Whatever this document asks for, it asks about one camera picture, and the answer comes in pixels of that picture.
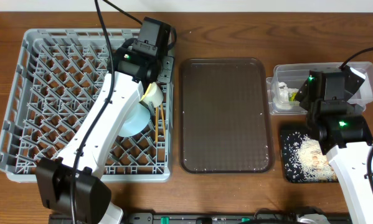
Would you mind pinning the yellow green snack wrapper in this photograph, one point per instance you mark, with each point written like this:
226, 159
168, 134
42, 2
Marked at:
291, 96

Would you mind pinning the spilled rice and food scraps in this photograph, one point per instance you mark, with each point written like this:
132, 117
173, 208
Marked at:
314, 161

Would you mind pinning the wooden chopstick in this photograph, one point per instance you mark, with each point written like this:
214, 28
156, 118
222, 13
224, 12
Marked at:
156, 125
163, 120

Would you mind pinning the white tissue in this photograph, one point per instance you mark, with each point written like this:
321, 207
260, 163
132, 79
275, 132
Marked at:
283, 92

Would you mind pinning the yellow plate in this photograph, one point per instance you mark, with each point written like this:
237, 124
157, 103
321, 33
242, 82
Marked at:
149, 88

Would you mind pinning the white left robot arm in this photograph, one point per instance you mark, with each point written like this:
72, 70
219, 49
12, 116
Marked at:
71, 184

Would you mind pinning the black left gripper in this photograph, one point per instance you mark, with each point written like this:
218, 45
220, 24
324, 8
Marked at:
166, 70

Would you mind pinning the white cup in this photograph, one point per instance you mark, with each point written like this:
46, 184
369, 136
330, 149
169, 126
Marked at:
155, 97

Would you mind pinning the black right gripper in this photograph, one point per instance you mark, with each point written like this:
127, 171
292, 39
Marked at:
301, 92

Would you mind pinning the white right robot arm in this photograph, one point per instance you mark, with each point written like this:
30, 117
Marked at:
343, 134

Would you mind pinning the black tray bin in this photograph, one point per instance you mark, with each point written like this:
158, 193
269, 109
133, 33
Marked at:
289, 155

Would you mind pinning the light blue bowl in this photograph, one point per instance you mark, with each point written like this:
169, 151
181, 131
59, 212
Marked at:
135, 122

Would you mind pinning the clear plastic bin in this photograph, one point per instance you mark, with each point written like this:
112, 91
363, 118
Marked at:
294, 75

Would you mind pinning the dark brown serving tray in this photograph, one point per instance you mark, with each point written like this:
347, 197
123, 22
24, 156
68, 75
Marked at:
225, 121

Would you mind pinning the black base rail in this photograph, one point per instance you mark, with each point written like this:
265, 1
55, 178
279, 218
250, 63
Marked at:
306, 215

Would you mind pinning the grey plastic dishwasher rack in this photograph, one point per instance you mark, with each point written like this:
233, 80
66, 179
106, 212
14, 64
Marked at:
58, 77

